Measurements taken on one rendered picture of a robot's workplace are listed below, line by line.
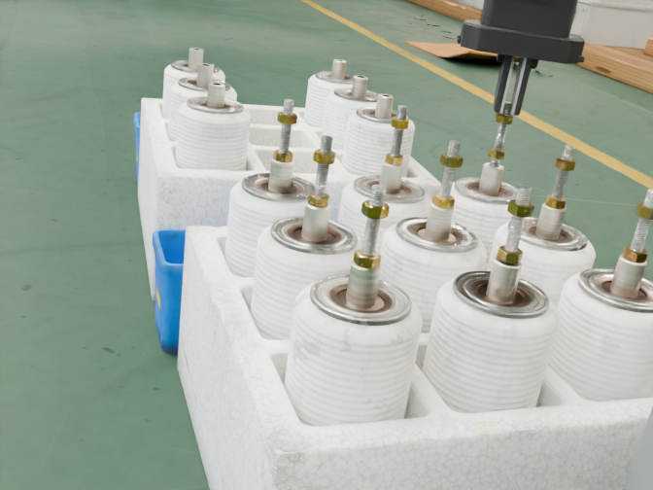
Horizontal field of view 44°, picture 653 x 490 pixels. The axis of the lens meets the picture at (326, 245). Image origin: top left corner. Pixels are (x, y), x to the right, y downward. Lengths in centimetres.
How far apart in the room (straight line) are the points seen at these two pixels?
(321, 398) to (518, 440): 15
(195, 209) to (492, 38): 44
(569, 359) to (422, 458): 17
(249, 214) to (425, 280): 18
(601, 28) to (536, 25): 317
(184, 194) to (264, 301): 38
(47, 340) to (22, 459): 22
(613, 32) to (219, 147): 314
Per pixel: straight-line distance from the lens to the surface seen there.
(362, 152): 112
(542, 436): 64
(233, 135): 106
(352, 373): 57
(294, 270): 66
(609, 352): 69
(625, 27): 407
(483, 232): 86
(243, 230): 78
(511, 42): 83
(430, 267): 70
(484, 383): 63
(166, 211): 105
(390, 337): 56
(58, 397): 91
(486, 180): 88
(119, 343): 100
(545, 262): 76
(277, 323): 68
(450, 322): 62
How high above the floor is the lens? 51
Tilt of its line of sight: 23 degrees down
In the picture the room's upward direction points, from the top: 8 degrees clockwise
